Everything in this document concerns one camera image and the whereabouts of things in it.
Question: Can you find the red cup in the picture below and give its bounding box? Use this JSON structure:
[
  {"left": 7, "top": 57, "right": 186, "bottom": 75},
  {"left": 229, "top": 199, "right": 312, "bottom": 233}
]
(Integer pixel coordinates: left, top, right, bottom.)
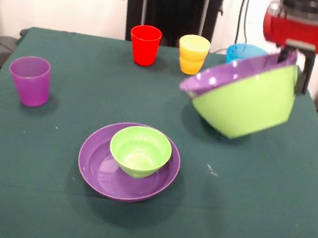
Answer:
[{"left": 125, "top": 23, "right": 163, "bottom": 69}]

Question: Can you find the yellow cup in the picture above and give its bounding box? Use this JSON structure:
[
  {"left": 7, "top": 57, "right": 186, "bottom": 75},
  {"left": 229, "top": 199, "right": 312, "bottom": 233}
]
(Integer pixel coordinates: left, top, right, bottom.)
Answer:
[{"left": 174, "top": 33, "right": 212, "bottom": 78}]

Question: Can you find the large green bowl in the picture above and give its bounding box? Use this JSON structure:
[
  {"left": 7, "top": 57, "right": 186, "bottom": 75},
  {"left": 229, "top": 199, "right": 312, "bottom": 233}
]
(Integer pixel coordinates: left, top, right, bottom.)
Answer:
[{"left": 187, "top": 51, "right": 301, "bottom": 148}]

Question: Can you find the large purple bowl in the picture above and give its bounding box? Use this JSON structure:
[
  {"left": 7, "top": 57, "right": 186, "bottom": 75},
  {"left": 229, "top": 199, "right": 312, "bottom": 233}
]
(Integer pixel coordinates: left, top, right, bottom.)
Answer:
[
  {"left": 73, "top": 115, "right": 186, "bottom": 210},
  {"left": 177, "top": 33, "right": 301, "bottom": 111}
]

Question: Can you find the purple cup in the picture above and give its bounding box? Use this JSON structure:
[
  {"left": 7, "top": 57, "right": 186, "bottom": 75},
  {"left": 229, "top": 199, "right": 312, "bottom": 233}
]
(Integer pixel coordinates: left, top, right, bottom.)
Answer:
[{"left": 4, "top": 53, "right": 55, "bottom": 110}]

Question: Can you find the small green bowl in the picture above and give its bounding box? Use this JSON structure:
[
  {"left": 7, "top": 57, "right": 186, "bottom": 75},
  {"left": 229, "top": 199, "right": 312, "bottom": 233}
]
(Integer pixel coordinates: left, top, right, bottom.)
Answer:
[{"left": 105, "top": 121, "right": 175, "bottom": 183}]

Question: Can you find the dark green tablecloth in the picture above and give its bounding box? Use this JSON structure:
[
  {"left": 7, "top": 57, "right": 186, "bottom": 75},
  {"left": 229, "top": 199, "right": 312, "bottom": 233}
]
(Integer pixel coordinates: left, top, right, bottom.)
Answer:
[{"left": 0, "top": 22, "right": 318, "bottom": 238}]

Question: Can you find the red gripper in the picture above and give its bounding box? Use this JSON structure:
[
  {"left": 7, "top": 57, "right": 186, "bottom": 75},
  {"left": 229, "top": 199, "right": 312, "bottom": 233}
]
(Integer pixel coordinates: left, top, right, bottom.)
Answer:
[{"left": 254, "top": 0, "right": 318, "bottom": 99}]

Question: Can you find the small blue bowl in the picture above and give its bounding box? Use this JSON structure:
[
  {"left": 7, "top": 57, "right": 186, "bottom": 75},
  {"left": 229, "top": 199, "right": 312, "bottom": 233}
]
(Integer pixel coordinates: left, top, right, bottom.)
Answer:
[{"left": 224, "top": 40, "right": 269, "bottom": 69}]

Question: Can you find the black wall cable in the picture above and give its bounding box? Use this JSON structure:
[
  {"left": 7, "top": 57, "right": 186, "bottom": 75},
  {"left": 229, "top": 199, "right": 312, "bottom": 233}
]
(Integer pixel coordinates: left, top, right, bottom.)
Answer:
[
  {"left": 239, "top": 0, "right": 253, "bottom": 46},
  {"left": 234, "top": 0, "right": 246, "bottom": 47}
]

